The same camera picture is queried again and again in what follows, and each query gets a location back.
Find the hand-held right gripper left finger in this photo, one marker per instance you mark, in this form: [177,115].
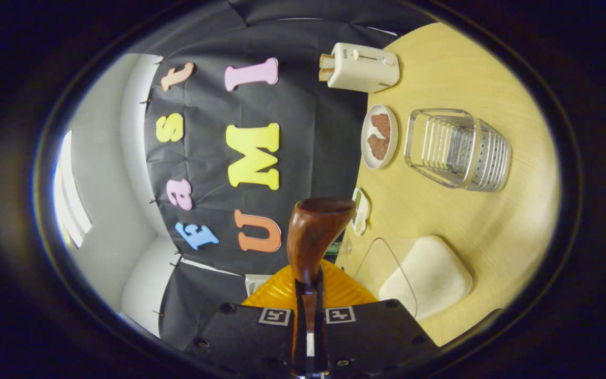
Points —
[250,337]

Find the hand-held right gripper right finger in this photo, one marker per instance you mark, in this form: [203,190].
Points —
[376,337]

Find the brown wooden spoon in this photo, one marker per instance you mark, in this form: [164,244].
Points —
[313,231]

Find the clear plastic rice container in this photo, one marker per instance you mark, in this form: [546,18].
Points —
[382,263]

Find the clear plastic water bottle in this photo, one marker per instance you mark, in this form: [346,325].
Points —
[341,247]

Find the white compartment dish with beans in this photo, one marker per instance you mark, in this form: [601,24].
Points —
[361,210]

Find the brown meat piece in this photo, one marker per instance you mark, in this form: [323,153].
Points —
[377,147]
[382,125]

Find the black backdrop cloth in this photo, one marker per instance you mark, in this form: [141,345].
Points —
[313,158]

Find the white round plate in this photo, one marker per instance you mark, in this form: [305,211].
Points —
[393,137]

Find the long ceiling light panel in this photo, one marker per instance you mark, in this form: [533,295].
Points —
[71,200]

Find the toasted bread slice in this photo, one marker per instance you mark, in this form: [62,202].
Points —
[327,61]
[326,75]

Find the white toaster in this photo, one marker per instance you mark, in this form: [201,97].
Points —
[363,68]

